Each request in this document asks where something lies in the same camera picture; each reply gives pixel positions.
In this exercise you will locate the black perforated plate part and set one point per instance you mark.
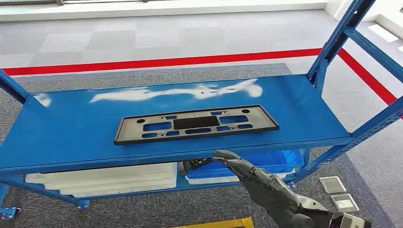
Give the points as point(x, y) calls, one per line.
point(132, 132)

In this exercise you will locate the blue plastic bin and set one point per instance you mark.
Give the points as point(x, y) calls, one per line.
point(267, 160)

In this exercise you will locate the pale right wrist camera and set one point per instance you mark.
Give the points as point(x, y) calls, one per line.
point(352, 220)

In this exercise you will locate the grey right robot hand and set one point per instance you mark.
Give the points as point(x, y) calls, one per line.
point(270, 195)

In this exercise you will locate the white foam tray stack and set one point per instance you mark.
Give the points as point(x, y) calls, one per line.
point(94, 182)

